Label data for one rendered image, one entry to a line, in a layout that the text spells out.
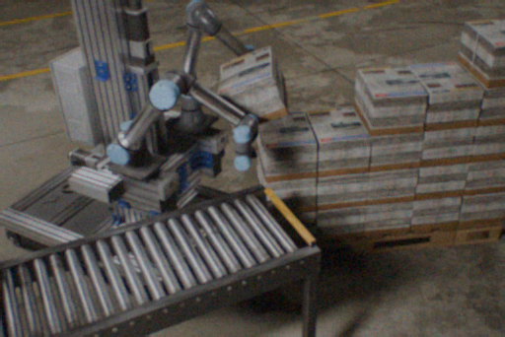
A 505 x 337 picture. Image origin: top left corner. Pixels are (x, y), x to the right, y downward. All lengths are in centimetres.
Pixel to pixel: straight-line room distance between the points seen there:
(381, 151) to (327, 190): 36
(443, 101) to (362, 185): 63
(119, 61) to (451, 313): 218
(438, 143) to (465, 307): 91
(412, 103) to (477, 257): 113
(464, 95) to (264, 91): 106
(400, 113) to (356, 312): 110
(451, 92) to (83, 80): 190
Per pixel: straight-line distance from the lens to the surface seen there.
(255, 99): 286
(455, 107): 329
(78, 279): 248
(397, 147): 329
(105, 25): 298
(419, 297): 349
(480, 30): 343
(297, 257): 244
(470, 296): 357
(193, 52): 334
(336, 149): 318
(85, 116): 330
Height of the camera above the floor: 244
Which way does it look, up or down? 34 degrees down
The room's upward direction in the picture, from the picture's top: 2 degrees counter-clockwise
